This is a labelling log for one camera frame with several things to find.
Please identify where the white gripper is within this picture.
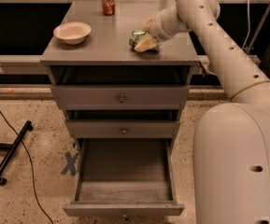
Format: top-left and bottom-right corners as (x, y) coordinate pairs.
(135, 15), (173, 52)

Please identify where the green soda can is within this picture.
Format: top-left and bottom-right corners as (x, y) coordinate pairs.
(129, 30), (160, 52)

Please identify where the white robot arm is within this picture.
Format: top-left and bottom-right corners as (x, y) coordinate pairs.
(135, 0), (270, 224)

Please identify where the red soda can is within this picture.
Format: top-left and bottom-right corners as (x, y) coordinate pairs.
(102, 0), (115, 16)

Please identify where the grey drawer cabinet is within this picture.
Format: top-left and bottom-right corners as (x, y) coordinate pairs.
(40, 0), (200, 151)

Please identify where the grey top drawer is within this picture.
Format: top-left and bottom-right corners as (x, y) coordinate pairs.
(51, 65), (190, 110)

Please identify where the grey middle drawer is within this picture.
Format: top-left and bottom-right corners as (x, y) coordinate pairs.
(66, 110), (179, 138)

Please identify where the grey open bottom drawer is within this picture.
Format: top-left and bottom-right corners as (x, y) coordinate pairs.
(64, 138), (184, 217)

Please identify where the white bowl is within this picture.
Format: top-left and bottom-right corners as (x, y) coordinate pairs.
(53, 21), (92, 45)

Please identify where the black stand leg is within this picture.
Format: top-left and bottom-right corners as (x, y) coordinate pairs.
(0, 120), (33, 186)

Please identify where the white hanging cable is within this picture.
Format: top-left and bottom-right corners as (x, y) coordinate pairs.
(240, 0), (251, 51)

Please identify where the grey metal frame rail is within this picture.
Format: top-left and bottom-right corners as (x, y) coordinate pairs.
(0, 54), (262, 77)

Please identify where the black floor cable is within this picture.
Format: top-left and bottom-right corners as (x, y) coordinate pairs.
(0, 83), (55, 224)

